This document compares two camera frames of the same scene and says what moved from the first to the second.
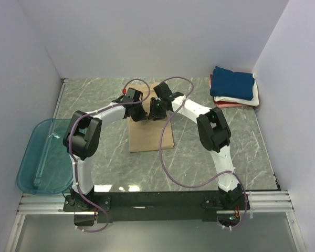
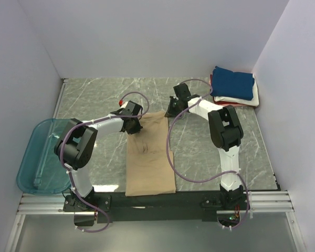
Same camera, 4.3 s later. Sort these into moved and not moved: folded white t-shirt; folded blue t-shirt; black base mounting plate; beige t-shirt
Moved: beige t-shirt
Not moved: black base mounting plate; folded blue t-shirt; folded white t-shirt
